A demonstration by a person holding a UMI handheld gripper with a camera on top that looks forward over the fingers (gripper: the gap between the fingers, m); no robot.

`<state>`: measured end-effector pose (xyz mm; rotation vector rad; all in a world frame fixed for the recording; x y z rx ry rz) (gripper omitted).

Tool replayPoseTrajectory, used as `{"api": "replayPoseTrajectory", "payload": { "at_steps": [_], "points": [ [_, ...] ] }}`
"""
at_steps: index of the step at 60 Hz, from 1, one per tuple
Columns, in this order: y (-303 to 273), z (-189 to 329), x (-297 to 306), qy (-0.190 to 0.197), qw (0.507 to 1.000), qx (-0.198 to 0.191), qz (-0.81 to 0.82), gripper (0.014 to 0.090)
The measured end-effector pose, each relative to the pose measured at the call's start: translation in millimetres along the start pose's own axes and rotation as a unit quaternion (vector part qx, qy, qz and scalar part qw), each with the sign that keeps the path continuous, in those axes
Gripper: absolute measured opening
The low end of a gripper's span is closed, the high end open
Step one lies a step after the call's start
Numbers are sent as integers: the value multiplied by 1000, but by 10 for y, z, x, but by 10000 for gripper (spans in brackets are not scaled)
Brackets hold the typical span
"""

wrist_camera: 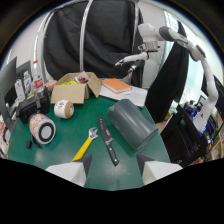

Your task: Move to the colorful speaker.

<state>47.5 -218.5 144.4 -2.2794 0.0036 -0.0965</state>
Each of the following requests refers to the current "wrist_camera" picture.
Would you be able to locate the yellow handled adjustable wrench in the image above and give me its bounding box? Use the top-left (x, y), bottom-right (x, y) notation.
top-left (71, 126), bottom-right (100, 162)

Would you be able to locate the grey cylindrical bin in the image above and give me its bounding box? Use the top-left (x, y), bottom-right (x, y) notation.
top-left (107, 98), bottom-right (159, 152)

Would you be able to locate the silver curved pole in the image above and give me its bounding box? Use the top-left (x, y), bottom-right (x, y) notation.
top-left (78, 0), bottom-right (95, 73)

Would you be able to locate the black curtain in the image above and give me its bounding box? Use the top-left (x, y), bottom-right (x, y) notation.
top-left (43, 0), bottom-right (145, 88)

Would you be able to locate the dark monitor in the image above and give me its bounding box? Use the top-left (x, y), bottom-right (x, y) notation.
top-left (0, 56), bottom-right (18, 133)

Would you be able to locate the orange book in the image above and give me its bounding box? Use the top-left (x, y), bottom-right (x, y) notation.
top-left (101, 77), bottom-right (133, 95)

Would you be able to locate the white paper sheet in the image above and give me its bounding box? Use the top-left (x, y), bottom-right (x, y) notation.
top-left (98, 78), bottom-right (149, 108)

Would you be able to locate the black kitchen knife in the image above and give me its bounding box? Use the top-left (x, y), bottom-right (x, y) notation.
top-left (97, 115), bottom-right (120, 167)

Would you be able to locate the open cardboard box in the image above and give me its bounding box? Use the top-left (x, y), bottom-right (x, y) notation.
top-left (50, 71), bottom-right (103, 105)

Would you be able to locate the black equipment case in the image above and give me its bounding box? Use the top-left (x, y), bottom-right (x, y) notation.
top-left (18, 89), bottom-right (51, 125)

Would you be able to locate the black fabric drape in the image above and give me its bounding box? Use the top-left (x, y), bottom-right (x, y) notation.
top-left (144, 20), bottom-right (190, 124)

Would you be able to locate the clear plastic water bottle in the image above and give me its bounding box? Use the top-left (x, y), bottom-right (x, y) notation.
top-left (32, 60), bottom-right (45, 95)

